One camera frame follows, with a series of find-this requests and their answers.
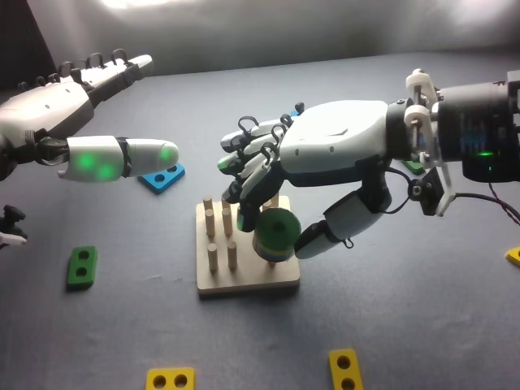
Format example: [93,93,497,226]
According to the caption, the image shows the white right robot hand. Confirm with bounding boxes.
[217,100,394,261]

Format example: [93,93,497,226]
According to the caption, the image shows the green round ring block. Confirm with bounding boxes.
[252,207,302,265]

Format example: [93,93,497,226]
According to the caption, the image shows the green four-hole block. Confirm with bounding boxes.
[400,158,426,176]

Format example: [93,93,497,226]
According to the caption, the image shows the wooden peg board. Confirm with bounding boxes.
[195,194,302,301]

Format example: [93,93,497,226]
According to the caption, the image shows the blue four-hole block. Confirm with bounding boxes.
[136,162,186,195]

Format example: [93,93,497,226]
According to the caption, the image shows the yellow two-hole block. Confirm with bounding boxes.
[327,348,365,390]

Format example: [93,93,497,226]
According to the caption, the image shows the green two-hole block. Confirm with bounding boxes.
[66,245,98,292]

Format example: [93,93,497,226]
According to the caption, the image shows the yellow four-hole block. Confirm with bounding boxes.
[145,366,196,390]

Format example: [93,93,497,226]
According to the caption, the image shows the white backdrop cloth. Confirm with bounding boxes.
[24,0,520,78]

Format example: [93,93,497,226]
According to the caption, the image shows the grey table cloth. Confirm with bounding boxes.
[0,50,520,390]

